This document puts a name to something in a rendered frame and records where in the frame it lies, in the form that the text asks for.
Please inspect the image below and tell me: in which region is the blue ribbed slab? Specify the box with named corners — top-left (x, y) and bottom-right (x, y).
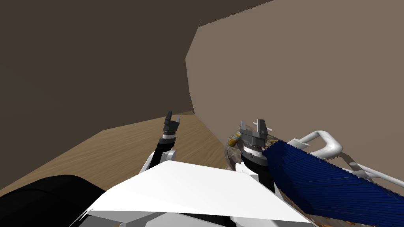
top-left (262, 140), bottom-right (404, 226)

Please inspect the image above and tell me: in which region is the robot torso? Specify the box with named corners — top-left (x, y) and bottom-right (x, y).
top-left (67, 160), bottom-right (317, 227)

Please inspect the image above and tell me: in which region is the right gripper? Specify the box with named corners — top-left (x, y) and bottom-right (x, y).
top-left (239, 119), bottom-right (269, 149)

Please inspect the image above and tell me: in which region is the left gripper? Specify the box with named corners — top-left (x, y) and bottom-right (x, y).
top-left (162, 111), bottom-right (181, 136)

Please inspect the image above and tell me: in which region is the yellow bottle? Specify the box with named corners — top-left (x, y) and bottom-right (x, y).
top-left (228, 132), bottom-right (242, 147)

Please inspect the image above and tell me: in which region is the white curved tube frame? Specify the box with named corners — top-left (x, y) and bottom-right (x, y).
top-left (288, 130), bottom-right (404, 189)

